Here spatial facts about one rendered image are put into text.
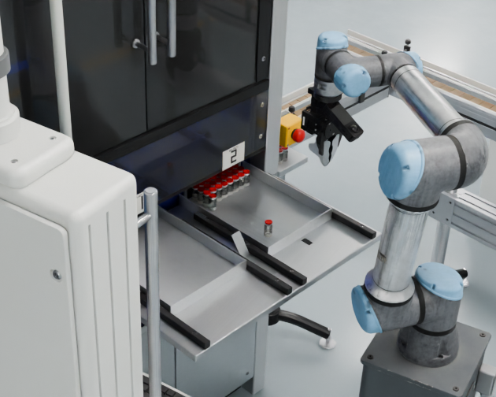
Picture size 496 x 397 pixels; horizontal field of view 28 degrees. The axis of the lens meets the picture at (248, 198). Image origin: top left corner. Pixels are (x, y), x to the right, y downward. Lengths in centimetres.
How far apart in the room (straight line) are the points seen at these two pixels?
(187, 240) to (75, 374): 93
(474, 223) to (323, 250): 99
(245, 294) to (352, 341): 127
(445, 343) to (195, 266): 65
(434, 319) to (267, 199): 67
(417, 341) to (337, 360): 119
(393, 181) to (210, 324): 61
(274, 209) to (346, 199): 168
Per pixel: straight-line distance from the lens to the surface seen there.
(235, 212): 274
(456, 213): 353
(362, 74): 232
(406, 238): 215
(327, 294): 387
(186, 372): 307
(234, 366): 325
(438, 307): 236
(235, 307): 242
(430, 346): 243
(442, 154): 204
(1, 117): 170
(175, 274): 252
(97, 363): 179
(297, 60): 560
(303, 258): 259
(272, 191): 283
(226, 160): 271
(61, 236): 159
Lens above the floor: 245
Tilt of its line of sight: 34 degrees down
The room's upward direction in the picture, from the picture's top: 2 degrees clockwise
